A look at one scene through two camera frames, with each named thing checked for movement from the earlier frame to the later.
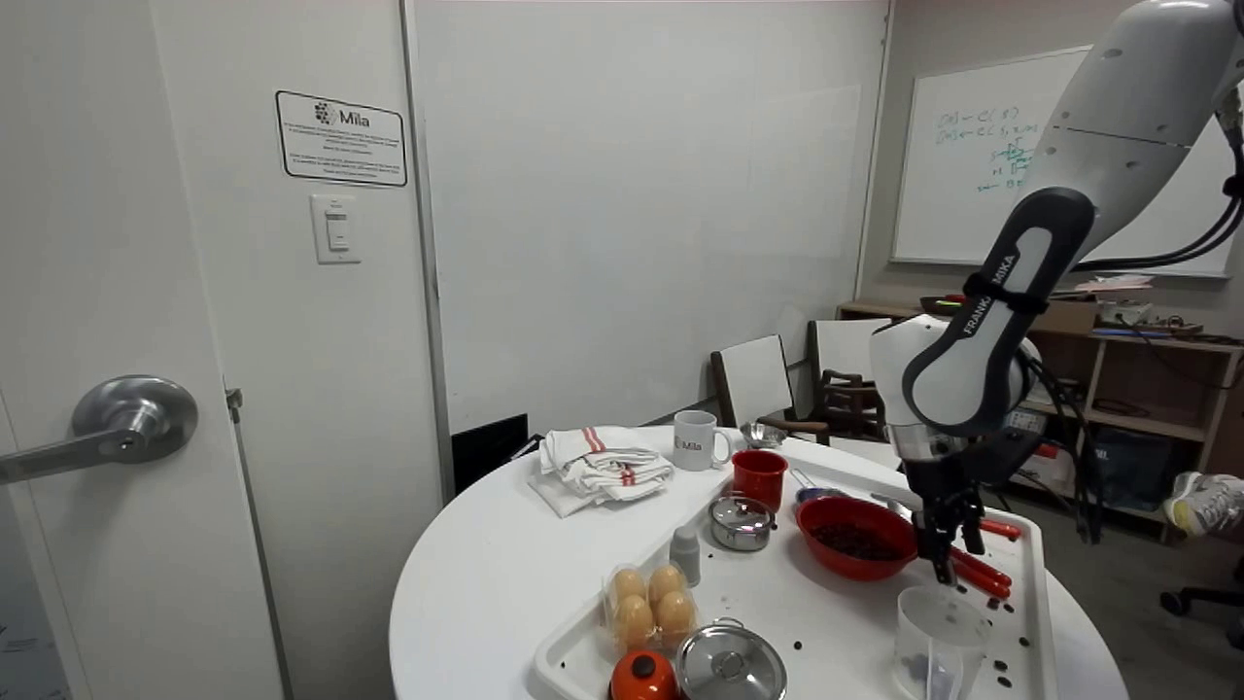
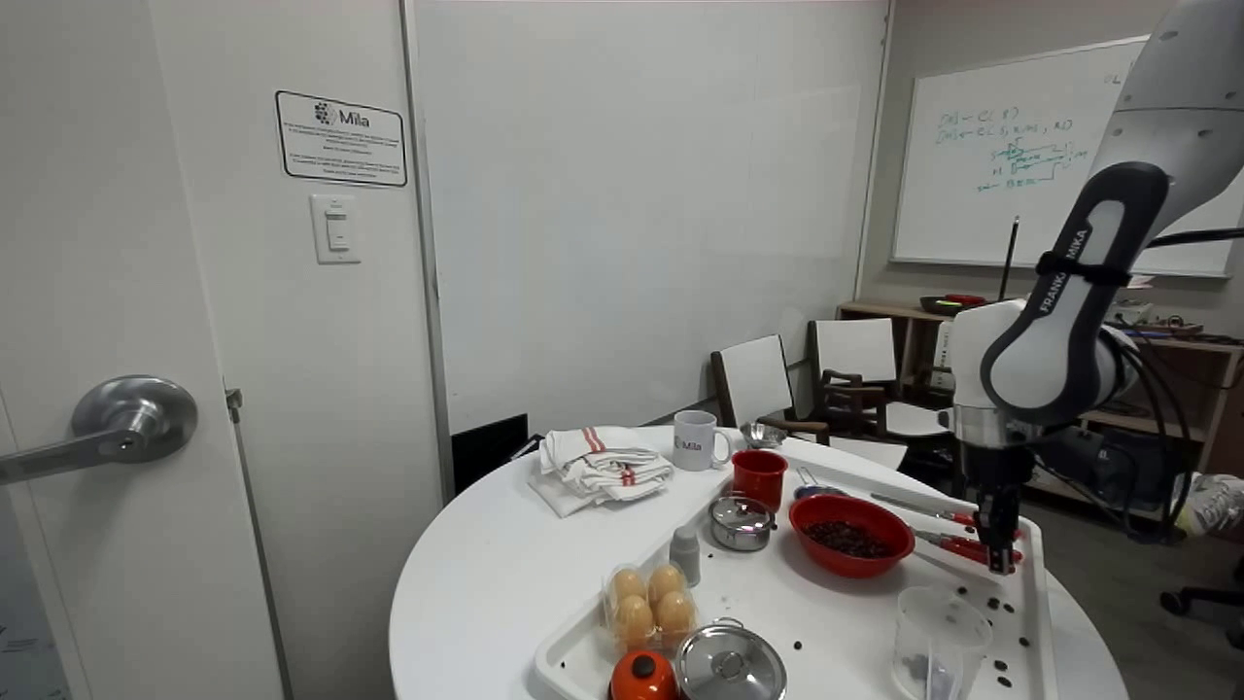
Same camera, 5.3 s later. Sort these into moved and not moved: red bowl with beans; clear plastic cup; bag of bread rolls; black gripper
Moved: black gripper
Not moved: red bowl with beans; bag of bread rolls; clear plastic cup
